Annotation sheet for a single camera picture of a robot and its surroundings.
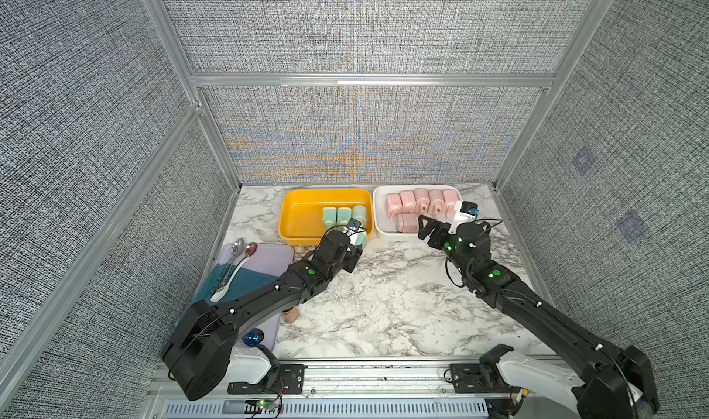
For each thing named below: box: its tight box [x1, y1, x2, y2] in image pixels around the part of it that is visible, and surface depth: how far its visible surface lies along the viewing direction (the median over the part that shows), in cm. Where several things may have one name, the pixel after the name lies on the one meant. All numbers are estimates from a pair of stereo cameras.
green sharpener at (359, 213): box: [351, 204, 367, 227], surface depth 102 cm
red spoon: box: [240, 241, 258, 261], surface depth 99 cm
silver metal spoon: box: [217, 238, 246, 290], surface depth 99 cm
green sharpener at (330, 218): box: [323, 206, 337, 233], surface depth 102 cm
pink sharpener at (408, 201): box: [398, 190, 417, 214], surface depth 108 cm
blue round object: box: [241, 327, 265, 348], surface depth 83 cm
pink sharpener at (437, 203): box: [428, 189, 446, 216], surface depth 108 cm
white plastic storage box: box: [372, 184, 463, 241], surface depth 108 cm
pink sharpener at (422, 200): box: [413, 188, 431, 216], surface depth 108 cm
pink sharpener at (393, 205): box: [385, 192, 403, 221], surface depth 106 cm
